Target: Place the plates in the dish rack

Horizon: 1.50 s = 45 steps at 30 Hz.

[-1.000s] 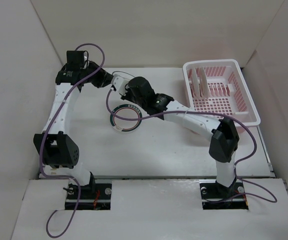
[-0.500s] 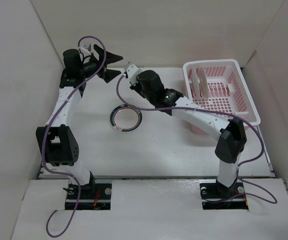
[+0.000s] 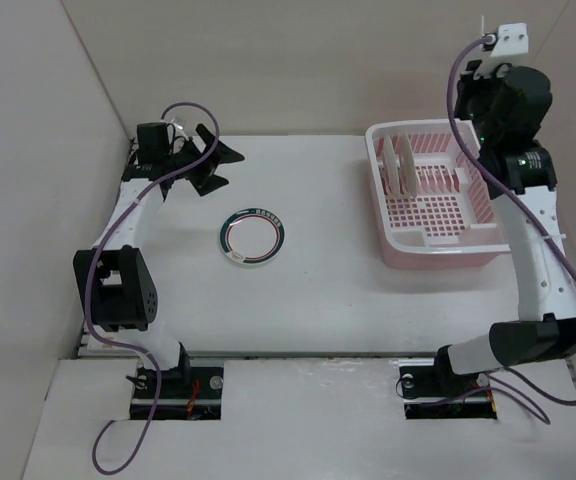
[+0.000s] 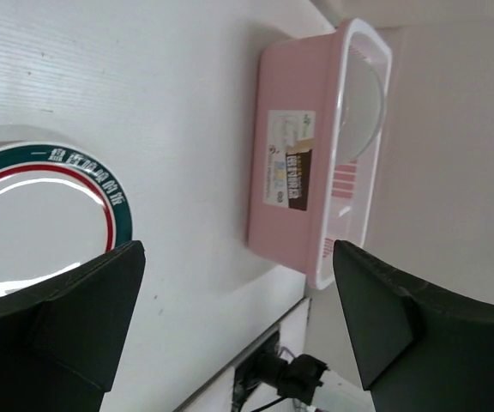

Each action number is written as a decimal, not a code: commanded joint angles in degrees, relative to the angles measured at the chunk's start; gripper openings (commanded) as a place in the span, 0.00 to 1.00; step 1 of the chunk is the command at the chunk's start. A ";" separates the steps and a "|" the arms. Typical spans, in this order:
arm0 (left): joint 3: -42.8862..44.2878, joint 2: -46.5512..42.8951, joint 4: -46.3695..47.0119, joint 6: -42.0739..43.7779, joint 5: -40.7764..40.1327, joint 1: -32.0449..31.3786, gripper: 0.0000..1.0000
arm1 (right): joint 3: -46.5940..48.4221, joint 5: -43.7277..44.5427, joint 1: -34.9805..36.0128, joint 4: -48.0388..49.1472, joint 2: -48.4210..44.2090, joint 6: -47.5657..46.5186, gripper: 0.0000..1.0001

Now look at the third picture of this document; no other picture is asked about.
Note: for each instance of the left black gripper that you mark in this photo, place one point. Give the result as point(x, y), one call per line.
point(205, 180)

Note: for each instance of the white plate green rim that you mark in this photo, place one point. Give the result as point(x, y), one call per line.
point(252, 237)

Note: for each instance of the orange sunburst plate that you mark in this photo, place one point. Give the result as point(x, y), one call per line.
point(407, 169)
point(390, 162)

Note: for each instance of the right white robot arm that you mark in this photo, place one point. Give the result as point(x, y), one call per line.
point(506, 110)

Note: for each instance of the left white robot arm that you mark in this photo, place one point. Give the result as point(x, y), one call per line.
point(117, 291)

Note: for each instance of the pink white dish rack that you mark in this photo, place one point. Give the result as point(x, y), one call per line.
point(450, 223)

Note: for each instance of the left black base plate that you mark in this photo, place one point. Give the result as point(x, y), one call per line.
point(194, 398)

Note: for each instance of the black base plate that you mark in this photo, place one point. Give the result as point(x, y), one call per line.
point(194, 398)
point(431, 395)

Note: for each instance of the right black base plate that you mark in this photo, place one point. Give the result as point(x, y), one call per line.
point(431, 395)

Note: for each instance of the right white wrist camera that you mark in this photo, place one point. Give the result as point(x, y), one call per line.
point(507, 45)

